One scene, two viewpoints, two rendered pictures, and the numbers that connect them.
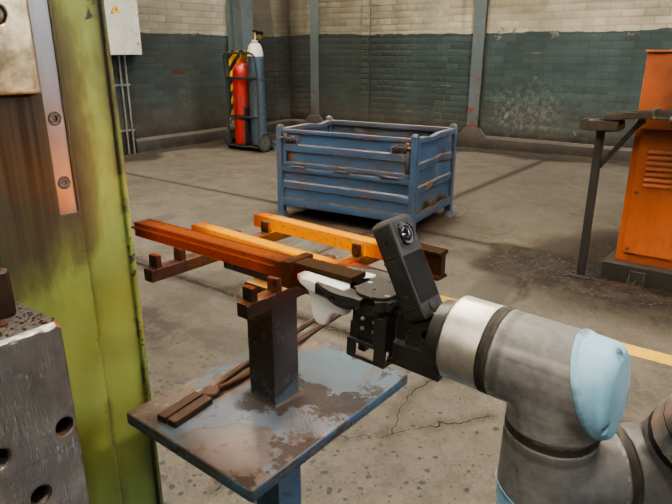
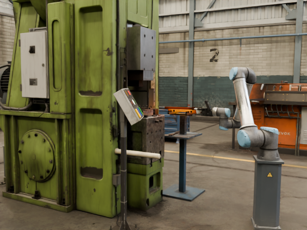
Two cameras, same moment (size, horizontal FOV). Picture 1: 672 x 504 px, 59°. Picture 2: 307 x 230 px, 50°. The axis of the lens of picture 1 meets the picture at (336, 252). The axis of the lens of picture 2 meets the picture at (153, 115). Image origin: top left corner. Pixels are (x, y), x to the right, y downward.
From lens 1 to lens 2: 2.83 m
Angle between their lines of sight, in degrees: 15
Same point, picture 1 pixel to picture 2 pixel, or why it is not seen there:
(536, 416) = (222, 115)
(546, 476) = (223, 121)
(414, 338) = (209, 112)
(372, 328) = (204, 112)
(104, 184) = (156, 102)
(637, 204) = not seen: hidden behind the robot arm
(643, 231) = not seen: hidden behind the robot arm
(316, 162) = not seen: hidden behind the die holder
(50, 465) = (162, 134)
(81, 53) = (156, 83)
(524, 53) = (208, 84)
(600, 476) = (228, 122)
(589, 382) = (226, 111)
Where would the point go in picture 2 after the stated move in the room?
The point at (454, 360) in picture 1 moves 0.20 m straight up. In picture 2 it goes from (214, 112) to (214, 92)
